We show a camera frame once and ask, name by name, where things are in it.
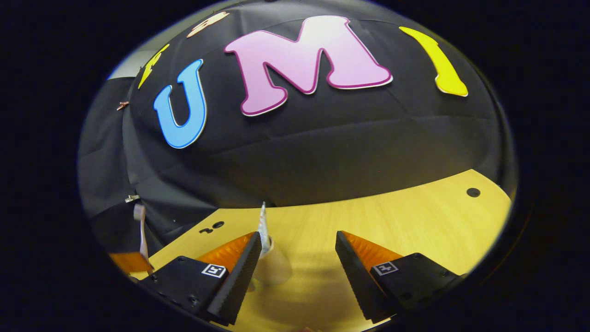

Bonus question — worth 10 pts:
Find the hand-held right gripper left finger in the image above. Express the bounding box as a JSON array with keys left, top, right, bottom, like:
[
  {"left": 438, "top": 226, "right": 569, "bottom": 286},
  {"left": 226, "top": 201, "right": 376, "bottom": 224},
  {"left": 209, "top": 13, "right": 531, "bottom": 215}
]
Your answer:
[{"left": 138, "top": 232, "right": 263, "bottom": 326}]

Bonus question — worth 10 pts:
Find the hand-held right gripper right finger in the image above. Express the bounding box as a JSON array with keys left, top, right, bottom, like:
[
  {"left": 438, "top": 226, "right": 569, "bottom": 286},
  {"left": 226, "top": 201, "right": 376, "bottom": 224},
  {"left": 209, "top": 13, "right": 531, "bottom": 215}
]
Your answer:
[{"left": 335, "top": 231, "right": 461, "bottom": 323}]

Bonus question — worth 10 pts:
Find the beige cup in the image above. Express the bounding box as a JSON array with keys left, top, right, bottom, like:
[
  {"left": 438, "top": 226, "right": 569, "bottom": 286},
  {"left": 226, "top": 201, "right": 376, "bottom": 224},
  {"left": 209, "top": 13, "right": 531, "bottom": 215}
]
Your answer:
[{"left": 251, "top": 237, "right": 294, "bottom": 292}]

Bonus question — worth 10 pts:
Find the white toothpaste tube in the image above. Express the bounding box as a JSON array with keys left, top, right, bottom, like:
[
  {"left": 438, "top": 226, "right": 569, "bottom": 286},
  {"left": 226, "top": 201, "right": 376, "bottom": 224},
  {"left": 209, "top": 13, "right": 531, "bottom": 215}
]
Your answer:
[{"left": 258, "top": 202, "right": 272, "bottom": 255}]

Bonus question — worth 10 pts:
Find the wooden desktop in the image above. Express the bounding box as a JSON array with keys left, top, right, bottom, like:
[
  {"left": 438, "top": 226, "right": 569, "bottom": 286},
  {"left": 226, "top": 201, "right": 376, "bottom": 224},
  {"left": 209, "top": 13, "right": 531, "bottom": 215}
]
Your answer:
[{"left": 131, "top": 169, "right": 512, "bottom": 332}]

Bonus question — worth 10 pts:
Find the black backdrop cloth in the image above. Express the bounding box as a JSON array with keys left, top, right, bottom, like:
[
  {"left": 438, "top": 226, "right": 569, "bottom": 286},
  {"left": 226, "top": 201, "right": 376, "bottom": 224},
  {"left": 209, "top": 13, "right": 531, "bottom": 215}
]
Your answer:
[{"left": 78, "top": 0, "right": 517, "bottom": 261}]

